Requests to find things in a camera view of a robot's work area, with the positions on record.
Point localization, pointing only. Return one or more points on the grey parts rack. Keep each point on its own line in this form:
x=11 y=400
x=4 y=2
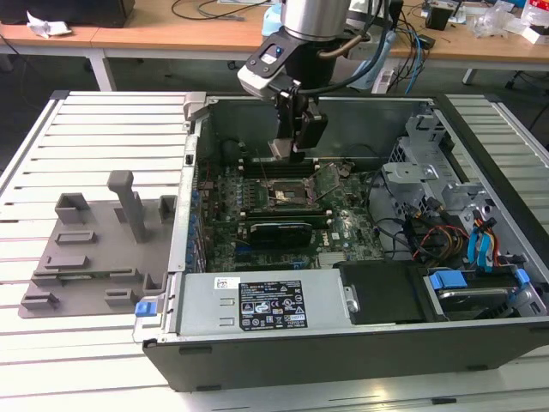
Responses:
x=111 y=253

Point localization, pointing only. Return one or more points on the crumpled white paper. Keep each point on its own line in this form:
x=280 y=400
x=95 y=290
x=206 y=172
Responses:
x=47 y=28

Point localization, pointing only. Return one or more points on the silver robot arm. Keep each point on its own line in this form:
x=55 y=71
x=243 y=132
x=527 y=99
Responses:
x=313 y=17

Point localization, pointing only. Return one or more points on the white and black box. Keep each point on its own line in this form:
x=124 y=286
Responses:
x=538 y=34

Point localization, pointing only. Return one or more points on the grey case latch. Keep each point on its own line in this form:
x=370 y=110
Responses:
x=193 y=105

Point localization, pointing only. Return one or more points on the white power strip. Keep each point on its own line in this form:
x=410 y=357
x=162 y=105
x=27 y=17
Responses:
x=383 y=81

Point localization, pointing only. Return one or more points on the black plastic cover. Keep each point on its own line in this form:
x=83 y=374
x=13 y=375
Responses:
x=381 y=292

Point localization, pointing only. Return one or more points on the black caster wheel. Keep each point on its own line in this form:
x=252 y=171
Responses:
x=232 y=64

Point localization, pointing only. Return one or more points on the blue case latch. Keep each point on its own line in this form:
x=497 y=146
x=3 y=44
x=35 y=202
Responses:
x=144 y=310

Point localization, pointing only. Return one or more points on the black adapter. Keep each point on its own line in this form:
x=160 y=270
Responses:
x=426 y=41

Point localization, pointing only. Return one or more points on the short wooden desk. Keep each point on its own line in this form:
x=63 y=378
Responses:
x=17 y=40

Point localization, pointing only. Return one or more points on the green RAM stick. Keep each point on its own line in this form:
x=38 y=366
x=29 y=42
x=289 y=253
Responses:
x=94 y=276

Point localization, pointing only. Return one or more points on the round coin cell battery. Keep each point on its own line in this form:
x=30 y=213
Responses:
x=344 y=171

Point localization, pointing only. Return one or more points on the black RAM slot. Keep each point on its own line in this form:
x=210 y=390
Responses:
x=249 y=163
x=251 y=173
x=279 y=211

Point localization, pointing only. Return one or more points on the green motherboard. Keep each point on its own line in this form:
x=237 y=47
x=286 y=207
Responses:
x=347 y=214

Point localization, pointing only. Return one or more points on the small blue clip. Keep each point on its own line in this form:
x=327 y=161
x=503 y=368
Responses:
x=523 y=277

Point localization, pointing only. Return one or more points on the red and white package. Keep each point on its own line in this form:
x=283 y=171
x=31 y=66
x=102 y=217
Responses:
x=538 y=6

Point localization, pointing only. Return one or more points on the small silver heatsink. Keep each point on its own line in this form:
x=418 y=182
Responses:
x=332 y=258

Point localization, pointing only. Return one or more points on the black office chair base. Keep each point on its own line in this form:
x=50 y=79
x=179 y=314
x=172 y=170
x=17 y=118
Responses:
x=512 y=81

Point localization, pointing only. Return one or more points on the black PC case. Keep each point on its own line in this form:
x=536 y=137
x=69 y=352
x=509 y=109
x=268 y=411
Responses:
x=300 y=360

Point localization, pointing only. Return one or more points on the clear plastic bags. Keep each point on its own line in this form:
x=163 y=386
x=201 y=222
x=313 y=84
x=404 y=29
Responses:
x=493 y=21

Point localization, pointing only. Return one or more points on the silver hard disk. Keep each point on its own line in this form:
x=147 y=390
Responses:
x=472 y=296

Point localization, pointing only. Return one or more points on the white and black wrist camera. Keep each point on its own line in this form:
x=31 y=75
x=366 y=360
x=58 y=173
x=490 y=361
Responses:
x=257 y=83

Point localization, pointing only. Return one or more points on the grey power supply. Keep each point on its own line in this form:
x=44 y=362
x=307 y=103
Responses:
x=201 y=309

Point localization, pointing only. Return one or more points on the long wooden desk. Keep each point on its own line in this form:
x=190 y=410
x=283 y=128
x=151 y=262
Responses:
x=171 y=36

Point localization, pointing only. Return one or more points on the small black box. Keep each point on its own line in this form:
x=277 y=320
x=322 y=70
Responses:
x=438 y=19

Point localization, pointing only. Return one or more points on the black graphics card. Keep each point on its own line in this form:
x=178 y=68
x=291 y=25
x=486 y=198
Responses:
x=281 y=235

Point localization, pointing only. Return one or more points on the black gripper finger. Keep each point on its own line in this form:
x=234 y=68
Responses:
x=298 y=152
x=286 y=116

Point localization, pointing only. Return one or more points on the large black box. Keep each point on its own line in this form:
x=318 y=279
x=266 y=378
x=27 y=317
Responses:
x=64 y=10

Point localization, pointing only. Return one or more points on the metal drive cage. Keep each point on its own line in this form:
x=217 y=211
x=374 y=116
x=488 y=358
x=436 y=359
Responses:
x=407 y=171

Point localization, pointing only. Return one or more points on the dark RAM stick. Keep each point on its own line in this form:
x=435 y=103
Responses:
x=319 y=219

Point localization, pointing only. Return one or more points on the CPU socket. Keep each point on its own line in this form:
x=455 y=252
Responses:
x=285 y=195

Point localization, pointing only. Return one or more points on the silver CPU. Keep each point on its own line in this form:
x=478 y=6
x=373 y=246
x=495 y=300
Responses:
x=281 y=149

